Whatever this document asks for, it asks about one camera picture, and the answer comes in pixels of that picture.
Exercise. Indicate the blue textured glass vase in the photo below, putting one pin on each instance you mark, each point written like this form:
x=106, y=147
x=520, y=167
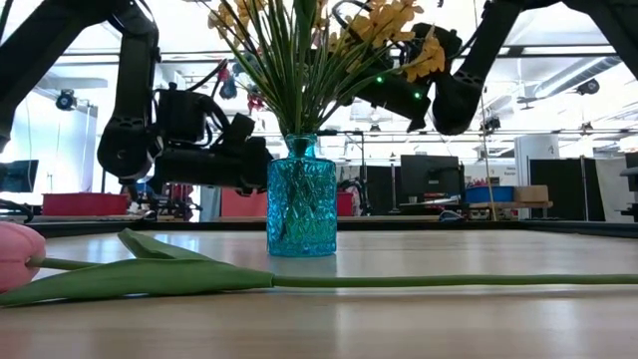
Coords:
x=301, y=199

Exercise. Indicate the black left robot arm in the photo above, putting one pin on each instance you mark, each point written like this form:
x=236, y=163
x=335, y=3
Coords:
x=129, y=144

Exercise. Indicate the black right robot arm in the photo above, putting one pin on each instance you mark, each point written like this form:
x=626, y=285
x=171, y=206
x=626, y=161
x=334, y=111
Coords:
x=458, y=105

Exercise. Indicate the grey partition panel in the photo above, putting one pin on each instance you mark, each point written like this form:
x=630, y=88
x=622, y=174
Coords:
x=212, y=204

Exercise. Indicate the orange partition panel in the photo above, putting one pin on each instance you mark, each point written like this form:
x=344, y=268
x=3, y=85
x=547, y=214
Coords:
x=244, y=204

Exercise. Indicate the person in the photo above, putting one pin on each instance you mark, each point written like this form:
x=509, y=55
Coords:
x=130, y=192

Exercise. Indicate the large black computer monitor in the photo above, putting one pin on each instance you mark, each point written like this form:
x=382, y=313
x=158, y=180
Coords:
x=428, y=172

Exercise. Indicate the black tripod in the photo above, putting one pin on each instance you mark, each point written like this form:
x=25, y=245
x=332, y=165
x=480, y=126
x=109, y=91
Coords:
x=356, y=192

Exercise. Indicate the small red plastic bin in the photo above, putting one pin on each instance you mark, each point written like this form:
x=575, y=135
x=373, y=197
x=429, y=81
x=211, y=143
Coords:
x=345, y=204

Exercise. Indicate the black overhead light beam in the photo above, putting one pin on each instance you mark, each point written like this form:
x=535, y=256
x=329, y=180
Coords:
x=513, y=50

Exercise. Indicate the long red plastic bin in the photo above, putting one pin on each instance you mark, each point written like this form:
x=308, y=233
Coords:
x=85, y=204

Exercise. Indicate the blue plastic bin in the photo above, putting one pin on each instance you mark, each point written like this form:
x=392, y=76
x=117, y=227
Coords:
x=491, y=194

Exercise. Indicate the white pillar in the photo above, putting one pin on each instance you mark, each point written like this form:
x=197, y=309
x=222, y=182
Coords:
x=536, y=154

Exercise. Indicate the brown cardboard box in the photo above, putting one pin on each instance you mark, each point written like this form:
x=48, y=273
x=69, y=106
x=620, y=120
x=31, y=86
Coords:
x=531, y=193

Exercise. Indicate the small black computer monitor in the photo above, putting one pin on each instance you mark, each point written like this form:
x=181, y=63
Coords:
x=20, y=175

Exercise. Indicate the black partition panel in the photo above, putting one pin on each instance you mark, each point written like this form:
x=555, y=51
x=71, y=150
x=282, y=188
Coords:
x=568, y=184

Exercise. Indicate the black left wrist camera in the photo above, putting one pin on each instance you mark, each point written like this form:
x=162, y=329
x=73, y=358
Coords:
x=239, y=128

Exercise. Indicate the black ceiling-mounted camera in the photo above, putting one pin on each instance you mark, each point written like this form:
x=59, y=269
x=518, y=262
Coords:
x=588, y=87
x=228, y=91
x=66, y=100
x=492, y=123

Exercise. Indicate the black aluminium table frame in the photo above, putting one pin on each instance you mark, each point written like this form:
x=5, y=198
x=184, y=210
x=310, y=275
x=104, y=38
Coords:
x=448, y=225

